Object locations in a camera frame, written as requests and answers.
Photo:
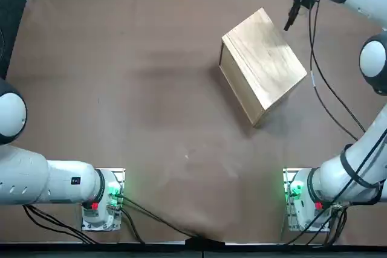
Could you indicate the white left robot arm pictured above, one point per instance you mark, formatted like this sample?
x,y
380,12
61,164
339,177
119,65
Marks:
x,y
30,179

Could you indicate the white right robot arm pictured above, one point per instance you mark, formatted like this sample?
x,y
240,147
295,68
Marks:
x,y
369,1

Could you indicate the wooden drawer box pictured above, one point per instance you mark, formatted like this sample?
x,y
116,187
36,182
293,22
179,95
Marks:
x,y
263,64

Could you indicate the black table edge clamp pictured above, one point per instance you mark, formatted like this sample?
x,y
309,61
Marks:
x,y
205,240

